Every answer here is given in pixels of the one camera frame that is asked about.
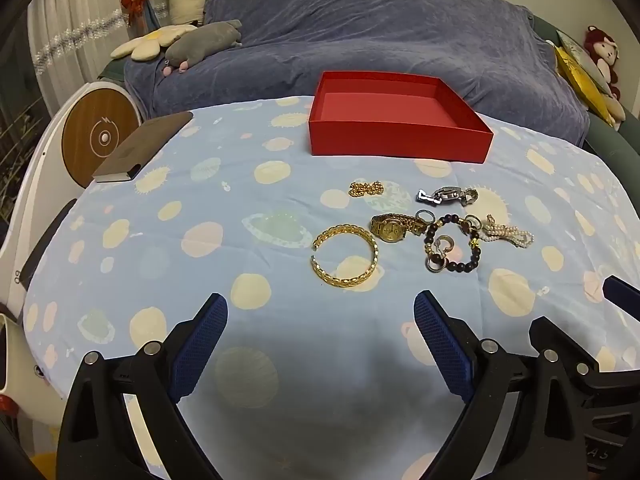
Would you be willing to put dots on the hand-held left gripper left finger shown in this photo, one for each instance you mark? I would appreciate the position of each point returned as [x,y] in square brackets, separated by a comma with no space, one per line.
[200,340]

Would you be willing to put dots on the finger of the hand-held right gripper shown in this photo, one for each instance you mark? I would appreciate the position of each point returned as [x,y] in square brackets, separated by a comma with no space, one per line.
[622,297]
[555,360]

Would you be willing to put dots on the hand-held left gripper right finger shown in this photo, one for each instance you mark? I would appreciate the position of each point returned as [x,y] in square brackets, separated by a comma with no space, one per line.
[442,340]

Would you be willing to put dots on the gold bangle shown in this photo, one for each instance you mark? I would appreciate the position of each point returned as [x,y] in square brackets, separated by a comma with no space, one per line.
[371,255]

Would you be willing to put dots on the gold wristwatch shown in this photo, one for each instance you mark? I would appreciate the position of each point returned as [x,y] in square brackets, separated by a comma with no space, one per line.
[387,229]

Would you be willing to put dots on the silver wristwatch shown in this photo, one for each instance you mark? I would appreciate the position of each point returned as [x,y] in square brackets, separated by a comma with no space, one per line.
[447,194]

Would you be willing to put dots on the red cardboard box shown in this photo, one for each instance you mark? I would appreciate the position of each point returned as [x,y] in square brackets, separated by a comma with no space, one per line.
[400,135]

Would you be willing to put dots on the green sofa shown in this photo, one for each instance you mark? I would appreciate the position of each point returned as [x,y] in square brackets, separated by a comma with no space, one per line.
[617,145]

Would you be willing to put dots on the brown book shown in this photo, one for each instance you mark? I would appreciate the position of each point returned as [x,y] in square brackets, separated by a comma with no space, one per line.
[135,150]

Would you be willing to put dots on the yellow cushion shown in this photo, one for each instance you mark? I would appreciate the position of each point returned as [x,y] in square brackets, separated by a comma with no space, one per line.
[580,75]

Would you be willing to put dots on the white machine with wooden disc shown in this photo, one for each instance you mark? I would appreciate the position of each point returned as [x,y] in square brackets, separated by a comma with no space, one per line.
[100,135]

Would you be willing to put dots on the red monkey plush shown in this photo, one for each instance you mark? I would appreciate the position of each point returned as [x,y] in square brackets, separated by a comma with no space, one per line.
[602,47]

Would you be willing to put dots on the grey patterned cushion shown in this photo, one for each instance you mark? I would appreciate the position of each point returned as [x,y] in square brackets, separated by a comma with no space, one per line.
[575,47]

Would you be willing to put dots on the grey plush toy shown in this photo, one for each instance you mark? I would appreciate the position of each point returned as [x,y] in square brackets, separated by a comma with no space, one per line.
[200,42]

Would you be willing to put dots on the cream flower cushion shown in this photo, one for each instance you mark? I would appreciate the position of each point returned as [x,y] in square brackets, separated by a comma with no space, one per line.
[145,45]

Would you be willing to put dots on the blue sofa blanket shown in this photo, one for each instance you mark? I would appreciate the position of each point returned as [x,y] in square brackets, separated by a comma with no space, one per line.
[375,25]

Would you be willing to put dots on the white curtain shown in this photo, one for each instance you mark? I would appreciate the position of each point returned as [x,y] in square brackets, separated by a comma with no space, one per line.
[75,35]

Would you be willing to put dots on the red curtain bow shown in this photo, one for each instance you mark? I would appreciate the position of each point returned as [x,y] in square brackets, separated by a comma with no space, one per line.
[135,5]

